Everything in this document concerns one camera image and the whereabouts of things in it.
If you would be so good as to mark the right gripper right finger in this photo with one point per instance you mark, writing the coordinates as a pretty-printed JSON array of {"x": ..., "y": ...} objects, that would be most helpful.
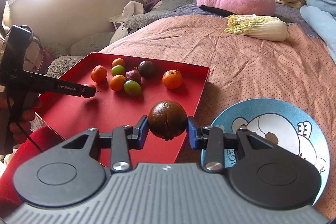
[{"x": 212, "y": 141}]

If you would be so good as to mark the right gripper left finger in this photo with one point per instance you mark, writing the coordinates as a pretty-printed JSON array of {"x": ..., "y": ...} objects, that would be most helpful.
[{"x": 121, "y": 140}]

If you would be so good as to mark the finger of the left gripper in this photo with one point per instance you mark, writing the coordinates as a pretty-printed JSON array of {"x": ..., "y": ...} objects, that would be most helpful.
[{"x": 65, "y": 87}]

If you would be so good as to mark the large dark brown tomato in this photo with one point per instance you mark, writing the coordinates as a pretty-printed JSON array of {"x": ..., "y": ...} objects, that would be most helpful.
[{"x": 167, "y": 120}]

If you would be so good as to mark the green tomato front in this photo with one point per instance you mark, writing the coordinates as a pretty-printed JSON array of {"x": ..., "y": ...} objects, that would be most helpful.
[{"x": 132, "y": 88}]

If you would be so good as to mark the green tomato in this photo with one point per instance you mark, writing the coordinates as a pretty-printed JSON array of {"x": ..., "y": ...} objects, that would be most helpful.
[
  {"x": 132, "y": 88},
  {"x": 118, "y": 70}
]

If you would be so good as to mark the dark red plum fruit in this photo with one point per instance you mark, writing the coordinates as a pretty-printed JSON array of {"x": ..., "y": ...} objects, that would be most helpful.
[{"x": 133, "y": 75}]

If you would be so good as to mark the orange tangerine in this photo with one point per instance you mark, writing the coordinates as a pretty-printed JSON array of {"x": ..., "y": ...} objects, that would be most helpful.
[
  {"x": 99, "y": 74},
  {"x": 172, "y": 79}
]

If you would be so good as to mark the small red fruit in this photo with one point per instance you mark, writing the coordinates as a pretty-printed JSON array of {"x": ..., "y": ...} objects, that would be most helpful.
[{"x": 91, "y": 86}]

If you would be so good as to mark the person's left hand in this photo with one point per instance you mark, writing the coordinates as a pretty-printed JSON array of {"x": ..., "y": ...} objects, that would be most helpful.
[{"x": 27, "y": 116}]

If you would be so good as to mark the red shallow tray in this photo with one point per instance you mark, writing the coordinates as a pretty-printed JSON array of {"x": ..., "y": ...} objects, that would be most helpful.
[{"x": 69, "y": 115}]

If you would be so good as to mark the green tomato back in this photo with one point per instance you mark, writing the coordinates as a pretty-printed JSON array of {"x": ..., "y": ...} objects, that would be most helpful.
[{"x": 118, "y": 70}]

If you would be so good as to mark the dark purple tomato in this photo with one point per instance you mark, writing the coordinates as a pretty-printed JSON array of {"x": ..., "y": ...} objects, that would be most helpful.
[{"x": 146, "y": 69}]

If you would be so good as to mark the blue cartoon plate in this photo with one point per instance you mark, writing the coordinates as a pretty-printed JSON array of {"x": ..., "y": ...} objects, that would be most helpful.
[{"x": 285, "y": 125}]

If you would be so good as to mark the small orange tomato back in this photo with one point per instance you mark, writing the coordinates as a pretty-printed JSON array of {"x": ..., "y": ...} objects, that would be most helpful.
[{"x": 118, "y": 61}]

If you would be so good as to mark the pink dotted bedspread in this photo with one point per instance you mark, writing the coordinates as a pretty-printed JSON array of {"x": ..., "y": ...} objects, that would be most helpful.
[{"x": 299, "y": 70}]

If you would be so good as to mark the white tote bag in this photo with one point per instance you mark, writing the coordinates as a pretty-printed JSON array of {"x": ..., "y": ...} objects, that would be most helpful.
[{"x": 117, "y": 23}]

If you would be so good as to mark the napa cabbage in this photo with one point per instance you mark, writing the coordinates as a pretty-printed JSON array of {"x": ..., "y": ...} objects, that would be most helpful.
[{"x": 256, "y": 26}]

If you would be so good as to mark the light blue blanket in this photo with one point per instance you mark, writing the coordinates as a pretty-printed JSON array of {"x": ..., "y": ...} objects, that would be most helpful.
[{"x": 320, "y": 16}]

